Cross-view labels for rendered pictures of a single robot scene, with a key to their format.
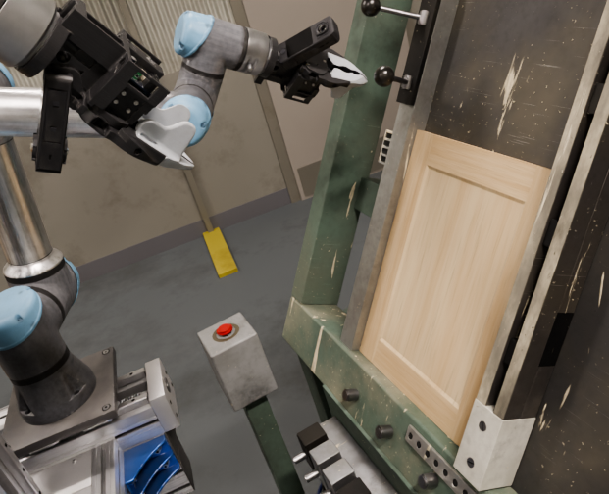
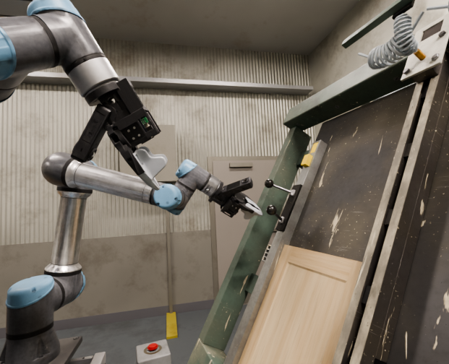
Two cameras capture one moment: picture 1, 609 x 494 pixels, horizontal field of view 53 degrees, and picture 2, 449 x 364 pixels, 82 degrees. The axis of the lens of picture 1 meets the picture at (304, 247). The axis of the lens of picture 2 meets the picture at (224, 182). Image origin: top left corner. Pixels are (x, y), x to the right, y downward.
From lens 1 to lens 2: 0.29 m
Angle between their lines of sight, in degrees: 33
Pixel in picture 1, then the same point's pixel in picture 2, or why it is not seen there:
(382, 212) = (260, 286)
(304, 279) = (208, 327)
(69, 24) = (119, 84)
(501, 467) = not seen: outside the picture
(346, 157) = (246, 259)
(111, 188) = (131, 277)
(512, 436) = not seen: outside the picture
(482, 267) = (318, 323)
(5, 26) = (87, 68)
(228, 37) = (201, 173)
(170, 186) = (159, 284)
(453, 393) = not seen: outside the picture
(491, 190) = (325, 274)
